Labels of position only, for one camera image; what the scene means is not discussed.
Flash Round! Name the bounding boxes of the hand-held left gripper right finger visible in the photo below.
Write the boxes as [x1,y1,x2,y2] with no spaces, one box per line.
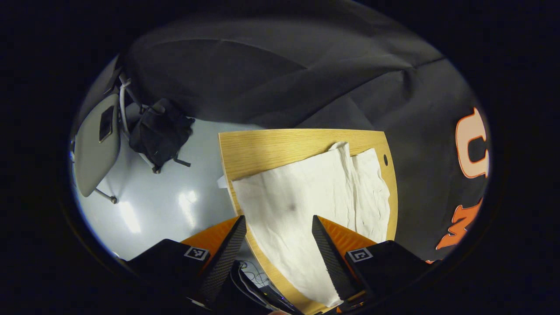
[311,215,432,313]

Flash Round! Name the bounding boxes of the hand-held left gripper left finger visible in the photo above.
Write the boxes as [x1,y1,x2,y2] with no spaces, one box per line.
[127,215,248,309]

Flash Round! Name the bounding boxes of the white jeans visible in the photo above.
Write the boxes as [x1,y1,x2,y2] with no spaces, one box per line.
[217,141,391,308]

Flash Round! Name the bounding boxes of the grey folding chair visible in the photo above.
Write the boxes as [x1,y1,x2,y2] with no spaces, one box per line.
[70,72,145,205]

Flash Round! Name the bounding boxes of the black bag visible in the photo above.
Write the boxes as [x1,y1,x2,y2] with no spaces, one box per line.
[129,98,196,174]

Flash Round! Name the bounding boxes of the dark device with cables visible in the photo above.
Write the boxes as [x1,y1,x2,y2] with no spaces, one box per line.
[230,259,302,315]

